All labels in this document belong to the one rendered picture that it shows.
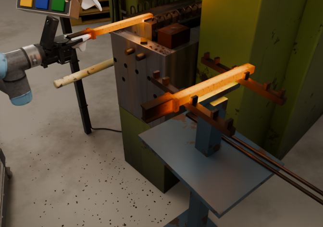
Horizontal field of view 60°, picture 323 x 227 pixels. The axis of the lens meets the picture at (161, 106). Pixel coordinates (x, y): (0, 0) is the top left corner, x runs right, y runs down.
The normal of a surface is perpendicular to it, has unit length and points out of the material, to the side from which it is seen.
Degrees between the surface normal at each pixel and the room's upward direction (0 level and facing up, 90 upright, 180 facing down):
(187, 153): 0
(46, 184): 0
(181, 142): 0
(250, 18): 90
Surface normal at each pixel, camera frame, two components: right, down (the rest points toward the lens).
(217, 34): -0.72, 0.41
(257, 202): 0.00, -0.81
